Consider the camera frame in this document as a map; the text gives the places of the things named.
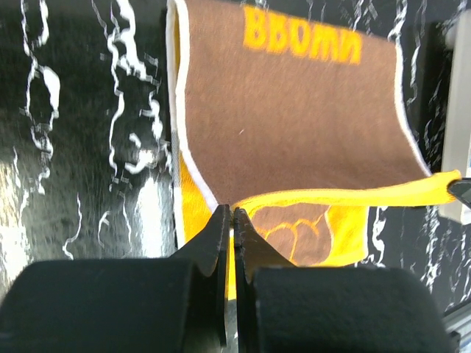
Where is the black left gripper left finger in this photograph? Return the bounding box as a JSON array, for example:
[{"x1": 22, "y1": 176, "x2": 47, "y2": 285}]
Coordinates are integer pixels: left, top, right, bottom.
[{"x1": 1, "y1": 205, "x2": 230, "y2": 352}]

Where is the aluminium frame rail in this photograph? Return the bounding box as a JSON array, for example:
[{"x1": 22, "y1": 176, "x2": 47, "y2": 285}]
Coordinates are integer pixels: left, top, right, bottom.
[{"x1": 444, "y1": 303, "x2": 470, "y2": 353}]

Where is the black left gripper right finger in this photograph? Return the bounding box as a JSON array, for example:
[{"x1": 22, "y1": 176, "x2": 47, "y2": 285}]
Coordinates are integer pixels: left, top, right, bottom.
[{"x1": 234, "y1": 209, "x2": 456, "y2": 352}]

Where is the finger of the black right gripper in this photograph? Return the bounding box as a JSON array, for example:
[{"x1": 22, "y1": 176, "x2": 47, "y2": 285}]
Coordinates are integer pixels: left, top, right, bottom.
[{"x1": 447, "y1": 178, "x2": 471, "y2": 209}]

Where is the yellow towel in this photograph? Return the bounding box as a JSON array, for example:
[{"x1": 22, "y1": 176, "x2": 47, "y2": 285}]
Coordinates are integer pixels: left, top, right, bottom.
[{"x1": 165, "y1": 0, "x2": 463, "y2": 302}]

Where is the white square tray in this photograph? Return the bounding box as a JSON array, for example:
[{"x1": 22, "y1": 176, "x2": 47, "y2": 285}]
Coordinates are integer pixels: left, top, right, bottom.
[{"x1": 439, "y1": 10, "x2": 470, "y2": 225}]

